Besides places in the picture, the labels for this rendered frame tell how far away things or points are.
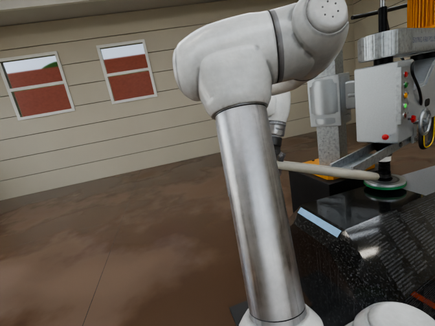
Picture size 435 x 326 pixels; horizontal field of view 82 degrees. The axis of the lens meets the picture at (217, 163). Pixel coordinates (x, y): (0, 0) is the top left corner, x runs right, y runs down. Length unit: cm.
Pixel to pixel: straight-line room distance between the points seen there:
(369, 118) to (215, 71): 130
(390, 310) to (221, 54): 52
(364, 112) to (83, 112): 669
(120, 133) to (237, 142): 689
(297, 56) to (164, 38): 694
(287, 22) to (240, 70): 11
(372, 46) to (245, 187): 128
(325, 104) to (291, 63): 179
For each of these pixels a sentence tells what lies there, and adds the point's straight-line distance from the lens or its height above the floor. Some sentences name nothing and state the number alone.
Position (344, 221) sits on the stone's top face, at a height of 84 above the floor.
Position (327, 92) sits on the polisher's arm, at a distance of 225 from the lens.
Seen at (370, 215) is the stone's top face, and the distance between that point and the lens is 150.
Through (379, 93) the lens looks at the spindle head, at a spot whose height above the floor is 142.
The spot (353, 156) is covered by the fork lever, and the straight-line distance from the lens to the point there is 158.
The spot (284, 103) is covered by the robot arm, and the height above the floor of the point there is 148.
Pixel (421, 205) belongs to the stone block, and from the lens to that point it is 171.
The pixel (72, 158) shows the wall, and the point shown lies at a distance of 765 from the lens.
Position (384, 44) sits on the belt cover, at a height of 165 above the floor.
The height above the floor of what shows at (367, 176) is 118.
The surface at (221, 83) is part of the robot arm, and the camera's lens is 45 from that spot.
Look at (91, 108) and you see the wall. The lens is 738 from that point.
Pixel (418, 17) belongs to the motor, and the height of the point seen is 182.
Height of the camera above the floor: 154
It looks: 14 degrees down
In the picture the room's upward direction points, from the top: 10 degrees counter-clockwise
